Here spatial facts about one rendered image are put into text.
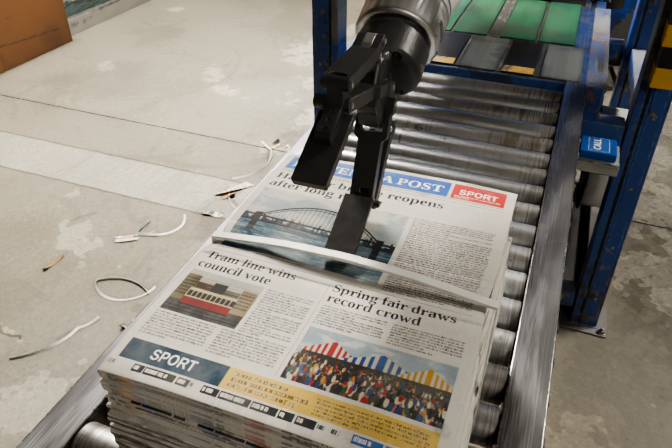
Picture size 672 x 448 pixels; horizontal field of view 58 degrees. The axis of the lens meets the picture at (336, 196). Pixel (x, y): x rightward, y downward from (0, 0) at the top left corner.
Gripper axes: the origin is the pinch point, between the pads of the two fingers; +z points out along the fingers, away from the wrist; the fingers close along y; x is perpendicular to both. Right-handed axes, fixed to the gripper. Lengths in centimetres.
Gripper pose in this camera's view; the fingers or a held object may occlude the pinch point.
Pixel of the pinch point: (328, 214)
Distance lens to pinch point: 53.3
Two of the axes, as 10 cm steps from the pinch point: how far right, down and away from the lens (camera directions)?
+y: 1.6, 5.0, 8.5
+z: -3.2, 8.4, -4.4
